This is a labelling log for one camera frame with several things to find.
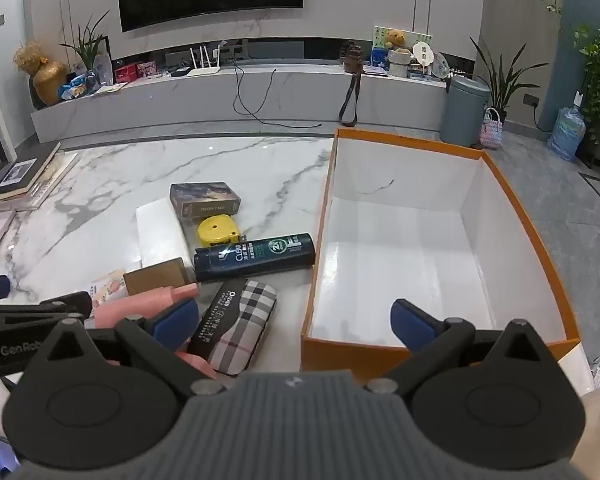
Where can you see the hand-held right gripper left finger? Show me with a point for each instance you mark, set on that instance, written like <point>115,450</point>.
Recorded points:
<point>172,322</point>

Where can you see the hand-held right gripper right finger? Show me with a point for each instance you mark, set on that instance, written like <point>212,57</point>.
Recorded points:
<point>412,327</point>

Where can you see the small brown cardboard box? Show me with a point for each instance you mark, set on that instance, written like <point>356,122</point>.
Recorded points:
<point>155,276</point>

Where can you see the orange cardboard box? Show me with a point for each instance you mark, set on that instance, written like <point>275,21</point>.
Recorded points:
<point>405,260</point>

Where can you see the plaid glasses case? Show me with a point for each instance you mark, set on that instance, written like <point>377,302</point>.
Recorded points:
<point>245,320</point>

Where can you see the yellow tape measure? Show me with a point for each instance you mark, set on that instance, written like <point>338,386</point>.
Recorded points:
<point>217,230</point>

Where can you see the white flat box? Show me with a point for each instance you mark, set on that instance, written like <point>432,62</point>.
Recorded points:
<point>160,232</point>

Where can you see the dark shampoo bottle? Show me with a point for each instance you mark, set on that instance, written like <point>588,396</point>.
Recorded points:
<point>255,257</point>

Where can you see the stack of books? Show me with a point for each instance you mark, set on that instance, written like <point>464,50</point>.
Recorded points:
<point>47,185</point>

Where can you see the black hardcover book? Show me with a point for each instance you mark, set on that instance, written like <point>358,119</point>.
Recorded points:
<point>25,172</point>

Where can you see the dark card box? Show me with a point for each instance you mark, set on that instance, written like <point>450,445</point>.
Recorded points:
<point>205,199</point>

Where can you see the pastel woven bag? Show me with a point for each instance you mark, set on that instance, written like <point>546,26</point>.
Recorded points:
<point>491,132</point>

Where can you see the gold vase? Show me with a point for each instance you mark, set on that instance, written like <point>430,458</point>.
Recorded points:
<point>50,85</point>

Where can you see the blue snack packets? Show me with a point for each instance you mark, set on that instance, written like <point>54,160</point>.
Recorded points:
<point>77,87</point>

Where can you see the loose papers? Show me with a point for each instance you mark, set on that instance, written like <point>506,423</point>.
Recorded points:
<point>111,88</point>

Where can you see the grey trash can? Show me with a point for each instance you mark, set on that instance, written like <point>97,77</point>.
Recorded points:
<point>464,110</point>

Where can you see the dried yellow flowers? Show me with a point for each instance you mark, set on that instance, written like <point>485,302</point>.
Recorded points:
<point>29,57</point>

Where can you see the clear plastic bottle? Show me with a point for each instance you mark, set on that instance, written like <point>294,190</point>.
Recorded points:
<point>102,69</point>

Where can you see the red box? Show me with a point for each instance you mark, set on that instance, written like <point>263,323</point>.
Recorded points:
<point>128,73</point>

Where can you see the blue water jug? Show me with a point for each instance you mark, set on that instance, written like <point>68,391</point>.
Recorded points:
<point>566,135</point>

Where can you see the pink patterned box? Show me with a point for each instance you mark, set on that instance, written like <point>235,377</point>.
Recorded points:
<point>147,69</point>

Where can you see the white router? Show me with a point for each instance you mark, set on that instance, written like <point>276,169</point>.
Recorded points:
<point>204,69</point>

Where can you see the long-leaf potted plant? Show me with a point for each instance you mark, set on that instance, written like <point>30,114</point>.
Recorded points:
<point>502,85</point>

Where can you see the green leafy plant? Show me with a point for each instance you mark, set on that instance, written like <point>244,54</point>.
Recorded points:
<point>87,42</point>

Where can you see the patterned round fan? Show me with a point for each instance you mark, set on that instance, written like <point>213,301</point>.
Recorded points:
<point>441,66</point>

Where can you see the white ribbed pot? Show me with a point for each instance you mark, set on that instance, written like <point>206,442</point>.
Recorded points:
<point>399,64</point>

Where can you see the white round fan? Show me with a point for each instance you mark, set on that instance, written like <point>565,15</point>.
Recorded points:
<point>423,54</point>

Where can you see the brown teddy bear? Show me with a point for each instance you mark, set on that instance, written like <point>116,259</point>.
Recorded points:
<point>395,40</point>

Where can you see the framed green picture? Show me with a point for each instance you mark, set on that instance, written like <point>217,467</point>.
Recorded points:
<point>420,37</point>

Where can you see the dark wall socket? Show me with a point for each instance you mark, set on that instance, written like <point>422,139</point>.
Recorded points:
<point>530,100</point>

